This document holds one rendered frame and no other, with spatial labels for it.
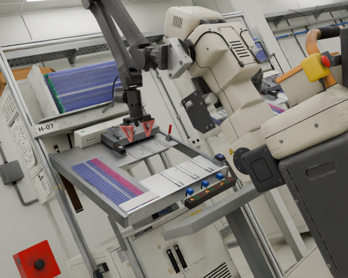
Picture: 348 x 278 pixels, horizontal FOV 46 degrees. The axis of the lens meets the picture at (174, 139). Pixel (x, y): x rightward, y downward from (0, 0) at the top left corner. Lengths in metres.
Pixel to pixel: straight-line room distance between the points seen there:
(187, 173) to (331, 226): 1.08
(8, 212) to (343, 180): 3.00
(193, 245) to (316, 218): 1.23
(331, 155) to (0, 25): 3.72
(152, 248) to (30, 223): 1.72
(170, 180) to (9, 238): 1.93
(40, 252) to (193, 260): 0.90
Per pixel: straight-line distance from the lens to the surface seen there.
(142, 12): 5.26
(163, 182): 2.09
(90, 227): 3.90
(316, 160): 1.20
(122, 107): 2.61
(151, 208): 1.93
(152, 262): 2.24
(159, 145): 2.43
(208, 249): 2.44
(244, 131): 1.49
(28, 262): 1.82
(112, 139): 2.36
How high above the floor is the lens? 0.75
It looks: 6 degrees up
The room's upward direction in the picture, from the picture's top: 25 degrees counter-clockwise
